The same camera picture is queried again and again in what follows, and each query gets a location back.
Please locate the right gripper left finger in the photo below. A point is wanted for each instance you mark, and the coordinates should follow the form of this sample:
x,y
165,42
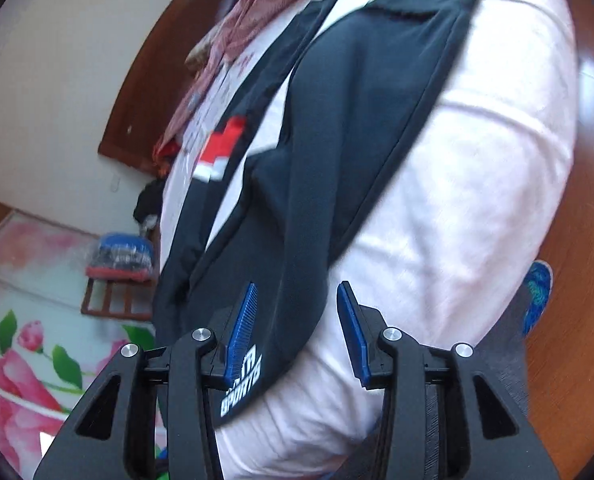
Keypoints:
x,y
148,412

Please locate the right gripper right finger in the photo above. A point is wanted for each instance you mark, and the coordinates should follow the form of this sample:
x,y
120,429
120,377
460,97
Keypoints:
x,y
443,404

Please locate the dark navy track pants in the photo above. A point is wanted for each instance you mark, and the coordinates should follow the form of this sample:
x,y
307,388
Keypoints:
x,y
296,164

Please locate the black clothing pile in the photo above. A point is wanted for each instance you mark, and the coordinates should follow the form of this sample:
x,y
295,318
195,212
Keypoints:
x,y
149,202

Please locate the wooden chair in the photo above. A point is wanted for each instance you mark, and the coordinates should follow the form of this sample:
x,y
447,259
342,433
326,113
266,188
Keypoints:
x,y
119,300

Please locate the floral sliding wardrobe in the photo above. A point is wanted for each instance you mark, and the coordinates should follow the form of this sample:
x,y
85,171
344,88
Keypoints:
x,y
49,351

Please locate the blue patterned slipper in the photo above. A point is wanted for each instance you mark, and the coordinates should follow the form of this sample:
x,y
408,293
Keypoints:
x,y
539,282

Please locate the bagged clothes bundle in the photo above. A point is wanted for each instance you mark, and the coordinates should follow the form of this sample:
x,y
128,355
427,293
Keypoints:
x,y
122,257

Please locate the white floral bed mattress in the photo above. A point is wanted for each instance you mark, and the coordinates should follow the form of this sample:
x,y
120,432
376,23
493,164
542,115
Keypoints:
x,y
448,243

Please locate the red pillow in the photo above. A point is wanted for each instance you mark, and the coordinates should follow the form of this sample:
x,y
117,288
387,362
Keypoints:
x,y
166,151

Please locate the dark wooden headboard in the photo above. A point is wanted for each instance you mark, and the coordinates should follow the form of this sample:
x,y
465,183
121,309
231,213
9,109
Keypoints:
x,y
157,82

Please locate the pink patterned blanket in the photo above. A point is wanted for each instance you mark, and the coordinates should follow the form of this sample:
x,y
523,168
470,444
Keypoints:
x,y
221,46

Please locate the white wall socket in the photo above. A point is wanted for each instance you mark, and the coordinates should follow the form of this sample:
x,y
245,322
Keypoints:
x,y
114,184

